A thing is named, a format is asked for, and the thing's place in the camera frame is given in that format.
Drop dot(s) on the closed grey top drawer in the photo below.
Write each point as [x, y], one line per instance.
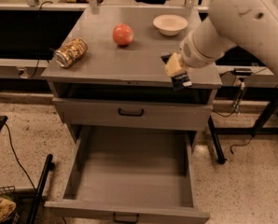
[156, 116]

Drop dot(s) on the open grey middle drawer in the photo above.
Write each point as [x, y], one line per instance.
[129, 171]

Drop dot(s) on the black top drawer handle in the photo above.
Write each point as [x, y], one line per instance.
[126, 113]

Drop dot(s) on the black power adapter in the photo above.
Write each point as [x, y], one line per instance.
[242, 71]

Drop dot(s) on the black drawer handle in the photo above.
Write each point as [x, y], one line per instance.
[126, 113]
[117, 219]

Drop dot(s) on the black stand leg left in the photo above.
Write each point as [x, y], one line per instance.
[48, 166]

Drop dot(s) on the gold patterned can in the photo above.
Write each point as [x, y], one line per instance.
[70, 52]

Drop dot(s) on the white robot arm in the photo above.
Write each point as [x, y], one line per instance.
[249, 24]

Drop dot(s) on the grey drawer cabinet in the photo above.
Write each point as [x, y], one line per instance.
[133, 73]

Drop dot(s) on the black table leg right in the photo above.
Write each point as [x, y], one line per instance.
[218, 149]

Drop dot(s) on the red apple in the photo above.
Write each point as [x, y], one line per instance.
[122, 35]

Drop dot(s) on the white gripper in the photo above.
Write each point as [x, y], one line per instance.
[187, 54]

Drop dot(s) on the white bowl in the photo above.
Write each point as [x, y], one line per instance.
[170, 25]

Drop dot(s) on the wire basket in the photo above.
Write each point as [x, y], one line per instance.
[10, 193]

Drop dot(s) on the black middle drawer handle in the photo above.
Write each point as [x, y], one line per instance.
[117, 219]

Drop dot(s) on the blue rxbar blueberry wrapper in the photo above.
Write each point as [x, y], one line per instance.
[180, 81]

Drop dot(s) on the yellow snack bag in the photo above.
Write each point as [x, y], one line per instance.
[7, 208]

